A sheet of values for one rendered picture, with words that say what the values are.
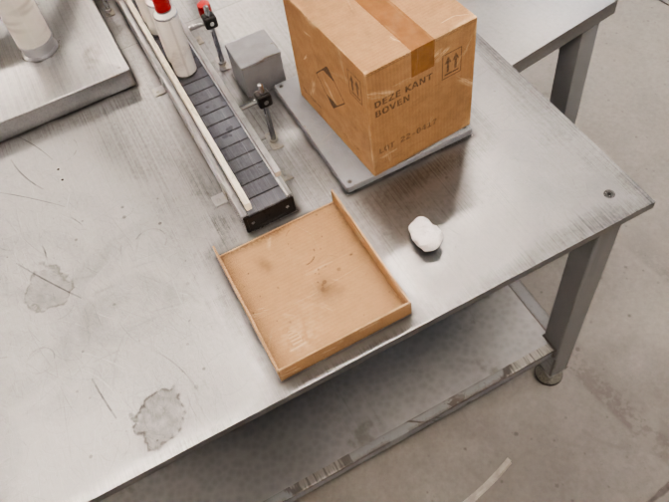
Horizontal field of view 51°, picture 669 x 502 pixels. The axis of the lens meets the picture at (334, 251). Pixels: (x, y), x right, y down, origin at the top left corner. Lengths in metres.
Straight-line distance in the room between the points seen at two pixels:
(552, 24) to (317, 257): 0.82
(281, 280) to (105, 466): 0.44
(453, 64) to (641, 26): 1.90
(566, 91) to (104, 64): 1.19
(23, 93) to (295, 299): 0.87
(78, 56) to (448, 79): 0.92
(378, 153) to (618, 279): 1.17
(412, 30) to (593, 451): 1.27
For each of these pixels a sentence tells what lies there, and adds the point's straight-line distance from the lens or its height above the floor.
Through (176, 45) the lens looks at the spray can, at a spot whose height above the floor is 0.97.
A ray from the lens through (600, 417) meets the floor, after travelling 2.13.
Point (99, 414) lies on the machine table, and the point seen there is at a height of 0.83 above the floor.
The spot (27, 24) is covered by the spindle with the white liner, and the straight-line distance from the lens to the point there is 1.84.
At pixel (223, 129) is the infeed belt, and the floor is 0.88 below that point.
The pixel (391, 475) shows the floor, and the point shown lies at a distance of 2.02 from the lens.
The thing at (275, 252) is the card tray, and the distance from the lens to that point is 1.36.
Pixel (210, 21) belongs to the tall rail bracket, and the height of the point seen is 0.96.
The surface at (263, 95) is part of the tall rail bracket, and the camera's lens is 1.45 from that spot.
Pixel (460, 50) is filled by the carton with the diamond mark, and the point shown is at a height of 1.06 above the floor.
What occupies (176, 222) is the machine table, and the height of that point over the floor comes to 0.83.
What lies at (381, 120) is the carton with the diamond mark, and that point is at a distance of 1.33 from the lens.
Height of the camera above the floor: 1.94
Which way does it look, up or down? 55 degrees down
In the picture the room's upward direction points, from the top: 11 degrees counter-clockwise
